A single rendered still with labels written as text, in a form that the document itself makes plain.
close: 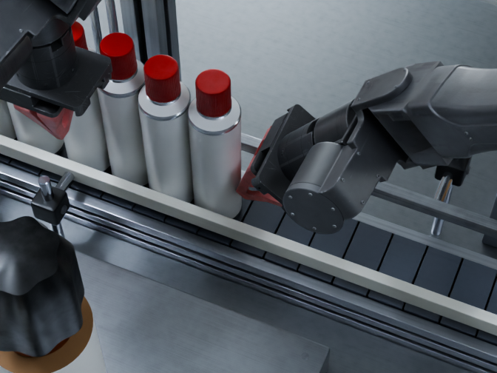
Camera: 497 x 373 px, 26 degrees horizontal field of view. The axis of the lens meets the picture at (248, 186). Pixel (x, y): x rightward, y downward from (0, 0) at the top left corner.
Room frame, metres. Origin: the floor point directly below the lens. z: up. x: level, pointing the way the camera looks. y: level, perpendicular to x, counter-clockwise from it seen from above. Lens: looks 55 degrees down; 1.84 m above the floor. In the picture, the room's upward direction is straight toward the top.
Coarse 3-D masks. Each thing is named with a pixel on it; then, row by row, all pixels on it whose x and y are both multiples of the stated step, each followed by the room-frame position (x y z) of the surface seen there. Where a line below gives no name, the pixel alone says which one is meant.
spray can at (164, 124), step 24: (144, 72) 0.67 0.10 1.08; (168, 72) 0.67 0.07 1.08; (144, 96) 0.67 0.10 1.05; (168, 96) 0.66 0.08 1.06; (144, 120) 0.66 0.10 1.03; (168, 120) 0.65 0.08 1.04; (144, 144) 0.66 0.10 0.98; (168, 144) 0.65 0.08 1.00; (168, 168) 0.65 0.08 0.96; (168, 192) 0.65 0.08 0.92; (192, 192) 0.66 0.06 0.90
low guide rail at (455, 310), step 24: (0, 144) 0.71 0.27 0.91; (24, 144) 0.71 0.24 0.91; (48, 168) 0.69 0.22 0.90; (72, 168) 0.68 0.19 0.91; (120, 192) 0.66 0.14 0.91; (144, 192) 0.65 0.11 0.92; (192, 216) 0.62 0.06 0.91; (216, 216) 0.62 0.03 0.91; (240, 240) 0.60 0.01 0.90; (264, 240) 0.59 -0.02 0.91; (288, 240) 0.59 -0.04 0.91; (312, 264) 0.57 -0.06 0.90; (336, 264) 0.56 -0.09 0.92; (384, 288) 0.54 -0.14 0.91; (408, 288) 0.53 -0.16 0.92; (456, 312) 0.51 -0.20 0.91; (480, 312) 0.51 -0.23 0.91
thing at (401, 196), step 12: (252, 144) 0.68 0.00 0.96; (372, 192) 0.62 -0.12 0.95; (384, 192) 0.62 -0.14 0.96; (396, 192) 0.62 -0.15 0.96; (408, 192) 0.62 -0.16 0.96; (408, 204) 0.61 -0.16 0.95; (420, 204) 0.60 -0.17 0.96; (432, 204) 0.60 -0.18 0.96; (444, 204) 0.60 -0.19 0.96; (444, 216) 0.59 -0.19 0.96; (456, 216) 0.59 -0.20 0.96; (468, 216) 0.59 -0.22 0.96; (480, 216) 0.59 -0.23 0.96; (468, 228) 0.58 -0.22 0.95; (480, 228) 0.58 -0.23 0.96; (492, 228) 0.57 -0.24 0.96
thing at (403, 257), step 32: (0, 160) 0.72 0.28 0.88; (96, 192) 0.67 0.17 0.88; (192, 224) 0.63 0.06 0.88; (256, 224) 0.63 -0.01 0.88; (288, 224) 0.63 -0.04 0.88; (352, 224) 0.63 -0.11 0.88; (256, 256) 0.59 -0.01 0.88; (352, 256) 0.59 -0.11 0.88; (384, 256) 0.60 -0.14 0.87; (416, 256) 0.59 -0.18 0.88; (448, 256) 0.59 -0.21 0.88; (352, 288) 0.55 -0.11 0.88; (448, 288) 0.55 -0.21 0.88; (480, 288) 0.55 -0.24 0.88; (448, 320) 0.52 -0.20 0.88
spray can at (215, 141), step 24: (216, 72) 0.67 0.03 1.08; (216, 96) 0.64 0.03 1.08; (192, 120) 0.64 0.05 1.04; (216, 120) 0.64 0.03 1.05; (240, 120) 0.65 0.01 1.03; (192, 144) 0.64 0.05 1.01; (216, 144) 0.63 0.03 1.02; (240, 144) 0.65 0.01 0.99; (192, 168) 0.65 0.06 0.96; (216, 168) 0.63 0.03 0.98; (240, 168) 0.65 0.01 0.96; (216, 192) 0.63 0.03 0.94
